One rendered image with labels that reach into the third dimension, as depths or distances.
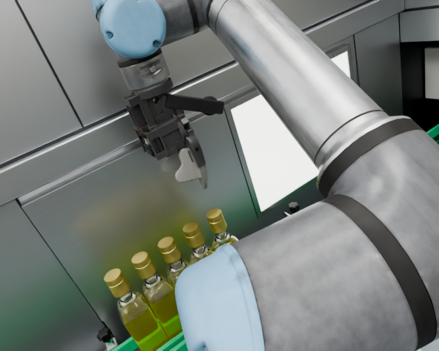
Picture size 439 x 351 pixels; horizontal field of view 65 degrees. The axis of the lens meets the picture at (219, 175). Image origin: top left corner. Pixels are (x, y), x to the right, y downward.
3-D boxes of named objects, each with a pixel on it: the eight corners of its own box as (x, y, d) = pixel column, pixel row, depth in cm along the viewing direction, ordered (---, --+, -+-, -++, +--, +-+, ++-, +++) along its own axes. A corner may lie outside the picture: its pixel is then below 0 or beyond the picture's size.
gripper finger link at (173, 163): (166, 184, 71) (152, 148, 66) (189, 170, 73) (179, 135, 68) (173, 191, 69) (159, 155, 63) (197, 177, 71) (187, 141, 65)
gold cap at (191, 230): (200, 234, 75) (193, 219, 73) (208, 242, 72) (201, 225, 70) (186, 243, 74) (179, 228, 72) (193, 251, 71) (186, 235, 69)
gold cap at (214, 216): (221, 221, 77) (216, 205, 75) (230, 227, 74) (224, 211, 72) (208, 229, 75) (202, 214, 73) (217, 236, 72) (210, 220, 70)
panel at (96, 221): (355, 148, 113) (341, 43, 97) (362, 150, 110) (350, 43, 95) (99, 313, 83) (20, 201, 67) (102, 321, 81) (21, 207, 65)
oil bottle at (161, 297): (192, 329, 83) (159, 266, 73) (203, 345, 79) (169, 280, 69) (172, 344, 82) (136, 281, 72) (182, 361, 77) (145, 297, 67)
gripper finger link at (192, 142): (191, 167, 65) (171, 125, 63) (199, 163, 66) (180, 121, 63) (201, 169, 61) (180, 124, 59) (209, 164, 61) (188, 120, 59)
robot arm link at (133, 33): (179, -33, 39) (164, -22, 49) (86, 2, 38) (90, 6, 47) (203, 37, 43) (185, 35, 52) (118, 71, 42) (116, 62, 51)
